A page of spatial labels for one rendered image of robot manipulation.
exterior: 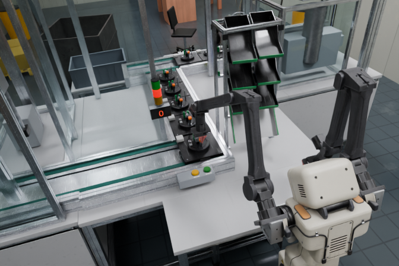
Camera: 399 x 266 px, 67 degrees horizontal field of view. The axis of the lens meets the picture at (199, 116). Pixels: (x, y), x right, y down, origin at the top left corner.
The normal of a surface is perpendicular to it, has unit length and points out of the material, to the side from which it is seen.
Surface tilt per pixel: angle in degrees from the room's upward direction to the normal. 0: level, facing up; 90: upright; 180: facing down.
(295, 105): 90
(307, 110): 90
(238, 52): 25
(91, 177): 0
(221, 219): 0
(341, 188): 48
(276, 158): 0
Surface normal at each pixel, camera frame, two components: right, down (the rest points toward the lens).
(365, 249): -0.07, -0.82
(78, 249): 0.29, 0.53
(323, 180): 0.15, -0.16
